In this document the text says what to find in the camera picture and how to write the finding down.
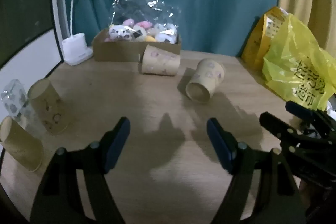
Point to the orange paper packet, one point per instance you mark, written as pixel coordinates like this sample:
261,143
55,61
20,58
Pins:
258,40

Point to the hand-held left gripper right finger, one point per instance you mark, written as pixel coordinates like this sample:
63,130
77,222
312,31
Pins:
220,145

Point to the white desk lamp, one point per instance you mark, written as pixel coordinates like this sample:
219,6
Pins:
76,48

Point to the clear bag of plush toys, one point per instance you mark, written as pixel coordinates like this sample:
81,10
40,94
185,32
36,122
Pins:
141,27

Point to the clear plastic cup sleeve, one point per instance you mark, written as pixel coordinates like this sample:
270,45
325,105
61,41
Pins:
13,98

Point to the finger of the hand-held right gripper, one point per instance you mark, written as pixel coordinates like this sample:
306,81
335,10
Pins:
278,128
302,111

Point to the yellow plastic bag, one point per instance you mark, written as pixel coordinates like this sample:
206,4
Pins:
296,61

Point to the printed paper cup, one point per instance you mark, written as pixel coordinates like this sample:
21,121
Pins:
207,74
48,106
160,61
21,144

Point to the brown cardboard box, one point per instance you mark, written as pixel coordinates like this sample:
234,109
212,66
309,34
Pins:
115,52

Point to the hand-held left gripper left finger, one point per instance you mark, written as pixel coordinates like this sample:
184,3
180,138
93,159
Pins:
116,145

